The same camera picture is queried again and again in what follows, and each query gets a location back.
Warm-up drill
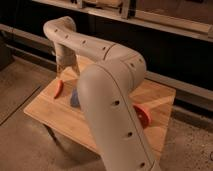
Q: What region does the red pepper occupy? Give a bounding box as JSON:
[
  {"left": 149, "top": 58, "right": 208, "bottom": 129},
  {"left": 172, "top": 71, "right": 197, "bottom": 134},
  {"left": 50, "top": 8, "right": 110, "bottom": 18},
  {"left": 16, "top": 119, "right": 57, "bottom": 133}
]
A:
[{"left": 54, "top": 80, "right": 63, "bottom": 99}]

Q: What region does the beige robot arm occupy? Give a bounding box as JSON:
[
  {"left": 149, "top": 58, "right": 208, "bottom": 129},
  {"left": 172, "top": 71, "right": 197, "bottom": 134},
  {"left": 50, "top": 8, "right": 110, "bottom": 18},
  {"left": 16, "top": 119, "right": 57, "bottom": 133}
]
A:
[{"left": 43, "top": 16, "right": 161, "bottom": 171}]

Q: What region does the blue sponge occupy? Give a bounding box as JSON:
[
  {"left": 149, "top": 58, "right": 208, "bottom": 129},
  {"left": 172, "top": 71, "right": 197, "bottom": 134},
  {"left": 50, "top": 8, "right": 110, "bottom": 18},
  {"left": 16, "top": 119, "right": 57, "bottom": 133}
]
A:
[{"left": 70, "top": 88, "right": 80, "bottom": 107}]

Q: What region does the red bowl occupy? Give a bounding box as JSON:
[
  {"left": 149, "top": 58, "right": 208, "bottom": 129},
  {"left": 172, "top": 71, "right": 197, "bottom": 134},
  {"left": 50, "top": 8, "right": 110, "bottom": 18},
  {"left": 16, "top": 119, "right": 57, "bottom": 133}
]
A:
[{"left": 133, "top": 104, "right": 152, "bottom": 129}]

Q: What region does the wooden table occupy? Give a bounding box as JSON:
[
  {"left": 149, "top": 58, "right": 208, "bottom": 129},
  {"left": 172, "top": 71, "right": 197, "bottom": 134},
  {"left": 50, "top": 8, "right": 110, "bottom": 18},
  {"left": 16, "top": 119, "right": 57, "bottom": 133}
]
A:
[{"left": 24, "top": 67, "right": 176, "bottom": 160}]

